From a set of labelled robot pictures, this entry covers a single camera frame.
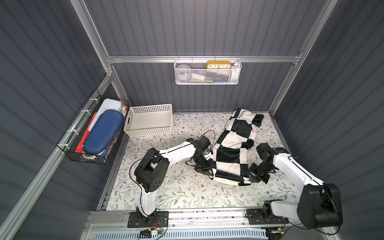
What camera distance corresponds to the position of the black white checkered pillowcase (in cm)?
82

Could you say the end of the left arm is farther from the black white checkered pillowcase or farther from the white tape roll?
the white tape roll

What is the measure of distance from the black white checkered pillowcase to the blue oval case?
0.56m

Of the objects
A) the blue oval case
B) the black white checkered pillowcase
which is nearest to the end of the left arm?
the black white checkered pillowcase

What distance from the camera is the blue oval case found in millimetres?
642
